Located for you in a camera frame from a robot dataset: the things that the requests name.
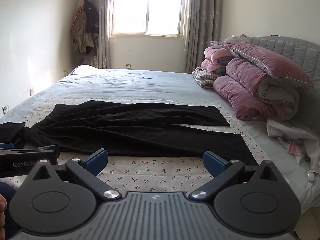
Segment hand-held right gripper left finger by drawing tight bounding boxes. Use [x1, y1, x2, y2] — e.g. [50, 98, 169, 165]
[30, 148, 123, 201]

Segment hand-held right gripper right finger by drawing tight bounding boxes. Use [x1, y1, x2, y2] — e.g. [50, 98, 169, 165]
[189, 151, 280, 201]

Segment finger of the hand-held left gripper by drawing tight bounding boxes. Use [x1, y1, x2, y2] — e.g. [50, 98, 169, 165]
[0, 142, 58, 153]

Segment black pants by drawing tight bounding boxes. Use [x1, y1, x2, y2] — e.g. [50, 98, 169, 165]
[22, 100, 259, 167]

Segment person's left hand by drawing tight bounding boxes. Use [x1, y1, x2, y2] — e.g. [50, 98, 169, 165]
[0, 194, 7, 230]

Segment dark cloth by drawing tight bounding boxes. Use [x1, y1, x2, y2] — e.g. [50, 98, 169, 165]
[0, 122, 27, 147]

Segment person's dark blue clothing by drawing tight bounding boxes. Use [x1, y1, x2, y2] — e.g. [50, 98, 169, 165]
[0, 182, 17, 239]

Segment cherry print cloth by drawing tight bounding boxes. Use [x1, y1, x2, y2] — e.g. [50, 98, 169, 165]
[0, 97, 262, 200]

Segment purple grey rolled quilt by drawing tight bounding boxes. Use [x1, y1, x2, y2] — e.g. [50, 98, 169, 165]
[213, 57, 300, 122]

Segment white red striped cloth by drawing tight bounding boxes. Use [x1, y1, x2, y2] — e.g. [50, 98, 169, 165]
[280, 136, 307, 157]

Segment bed with grey sheet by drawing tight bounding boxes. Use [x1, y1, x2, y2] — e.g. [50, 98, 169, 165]
[0, 64, 320, 215]

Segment grey white striped cloth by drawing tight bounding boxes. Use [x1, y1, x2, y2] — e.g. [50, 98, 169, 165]
[192, 66, 218, 89]

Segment white cloth pile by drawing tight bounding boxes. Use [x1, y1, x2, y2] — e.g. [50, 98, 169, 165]
[265, 119, 320, 183]

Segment pink folded quilt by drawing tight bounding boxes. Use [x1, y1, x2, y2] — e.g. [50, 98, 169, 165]
[201, 47, 235, 77]

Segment purple quilt with white piping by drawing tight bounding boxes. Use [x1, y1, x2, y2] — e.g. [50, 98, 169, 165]
[206, 41, 314, 88]

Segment grey patterned curtain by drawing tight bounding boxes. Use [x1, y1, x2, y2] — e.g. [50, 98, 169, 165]
[184, 0, 223, 74]
[82, 0, 112, 69]

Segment small white crumpled cloth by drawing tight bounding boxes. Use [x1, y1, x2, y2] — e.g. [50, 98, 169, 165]
[224, 34, 250, 44]

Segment khaki hanging jacket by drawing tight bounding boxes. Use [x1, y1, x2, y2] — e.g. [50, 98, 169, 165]
[72, 10, 95, 54]

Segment dark hanging jacket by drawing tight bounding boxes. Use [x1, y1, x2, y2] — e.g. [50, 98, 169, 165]
[84, 0, 100, 34]

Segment red floral hanging garment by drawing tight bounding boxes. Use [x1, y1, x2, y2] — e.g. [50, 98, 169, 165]
[71, 5, 85, 34]

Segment window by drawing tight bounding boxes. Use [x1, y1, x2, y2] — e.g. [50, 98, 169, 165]
[110, 0, 187, 37]

